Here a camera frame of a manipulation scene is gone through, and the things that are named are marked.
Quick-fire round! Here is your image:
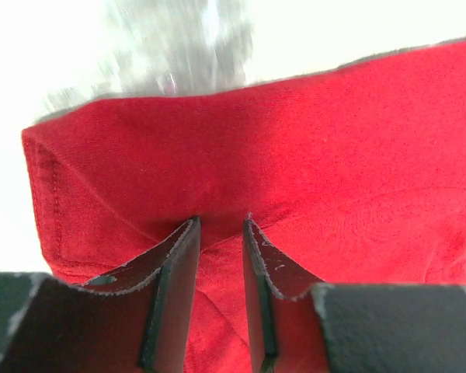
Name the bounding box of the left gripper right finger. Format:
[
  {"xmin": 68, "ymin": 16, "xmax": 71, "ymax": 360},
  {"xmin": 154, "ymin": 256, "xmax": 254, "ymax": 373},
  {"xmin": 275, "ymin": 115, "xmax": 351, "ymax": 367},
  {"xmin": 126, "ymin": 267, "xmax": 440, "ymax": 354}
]
[{"xmin": 242, "ymin": 219, "xmax": 466, "ymax": 372}]

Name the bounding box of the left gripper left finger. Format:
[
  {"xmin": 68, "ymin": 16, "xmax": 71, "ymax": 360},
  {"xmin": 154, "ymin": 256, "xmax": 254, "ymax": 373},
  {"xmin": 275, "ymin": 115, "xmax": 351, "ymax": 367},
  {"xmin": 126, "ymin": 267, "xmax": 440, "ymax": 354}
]
[{"xmin": 0, "ymin": 217, "xmax": 201, "ymax": 372}]

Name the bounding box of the red t shirt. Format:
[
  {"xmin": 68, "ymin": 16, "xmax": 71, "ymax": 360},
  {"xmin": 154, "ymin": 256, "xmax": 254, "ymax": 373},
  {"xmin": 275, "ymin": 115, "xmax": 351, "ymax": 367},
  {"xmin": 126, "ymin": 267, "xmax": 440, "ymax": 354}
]
[{"xmin": 22, "ymin": 41, "xmax": 466, "ymax": 372}]

